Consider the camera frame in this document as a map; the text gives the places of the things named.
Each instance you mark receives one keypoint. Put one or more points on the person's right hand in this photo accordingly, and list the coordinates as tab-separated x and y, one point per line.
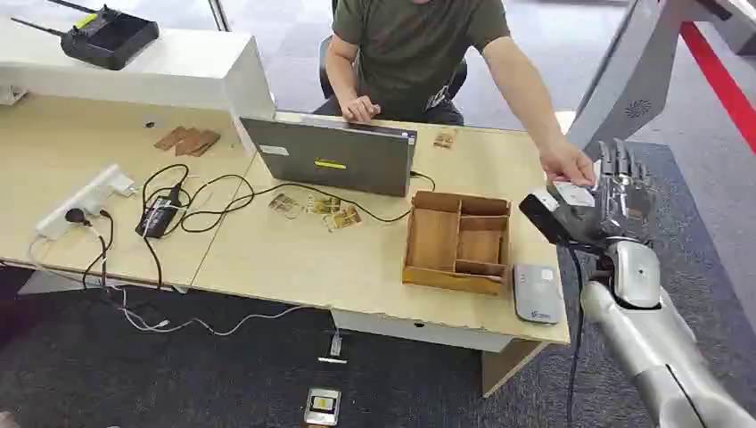
359	109

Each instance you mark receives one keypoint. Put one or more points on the person's left hand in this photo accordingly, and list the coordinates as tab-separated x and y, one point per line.
566	160

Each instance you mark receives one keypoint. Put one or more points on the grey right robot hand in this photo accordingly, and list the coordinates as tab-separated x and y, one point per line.
620	204

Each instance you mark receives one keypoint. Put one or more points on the white card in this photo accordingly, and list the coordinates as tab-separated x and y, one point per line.
574	194

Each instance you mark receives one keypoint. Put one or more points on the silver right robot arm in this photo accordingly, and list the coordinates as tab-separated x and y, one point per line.
655	348

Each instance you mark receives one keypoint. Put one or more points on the grey laptop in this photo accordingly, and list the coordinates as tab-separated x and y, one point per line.
336	156

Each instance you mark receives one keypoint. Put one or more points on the person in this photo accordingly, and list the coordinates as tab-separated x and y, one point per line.
413	53

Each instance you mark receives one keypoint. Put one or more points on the grey machine housing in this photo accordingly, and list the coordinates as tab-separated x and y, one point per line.
632	77

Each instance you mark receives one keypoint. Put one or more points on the grey flat device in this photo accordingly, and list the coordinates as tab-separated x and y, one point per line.
537	293

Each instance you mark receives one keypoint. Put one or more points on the wooden compartment box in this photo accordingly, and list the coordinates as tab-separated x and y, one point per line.
458	242

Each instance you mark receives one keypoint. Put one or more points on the brown wooden card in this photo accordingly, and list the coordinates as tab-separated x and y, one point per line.
198	142
170	138

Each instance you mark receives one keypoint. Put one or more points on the wooden desk leg panel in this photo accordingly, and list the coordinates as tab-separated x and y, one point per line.
508	366

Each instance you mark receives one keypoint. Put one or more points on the white desk partition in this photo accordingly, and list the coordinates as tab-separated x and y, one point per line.
147	68

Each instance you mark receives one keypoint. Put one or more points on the black power adapter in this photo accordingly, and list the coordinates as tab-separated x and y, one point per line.
157	215

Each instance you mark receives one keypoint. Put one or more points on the white charger plug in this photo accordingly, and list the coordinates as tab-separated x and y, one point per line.
123	184

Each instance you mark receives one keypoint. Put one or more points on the black remote controller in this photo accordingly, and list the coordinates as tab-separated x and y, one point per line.
106	36

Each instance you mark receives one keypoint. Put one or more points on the white power strip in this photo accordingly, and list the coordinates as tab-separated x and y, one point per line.
82	201

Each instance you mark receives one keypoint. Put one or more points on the metal floor socket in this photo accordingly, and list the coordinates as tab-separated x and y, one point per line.
322	407

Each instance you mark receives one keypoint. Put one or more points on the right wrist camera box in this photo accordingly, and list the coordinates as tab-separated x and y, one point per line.
540	214

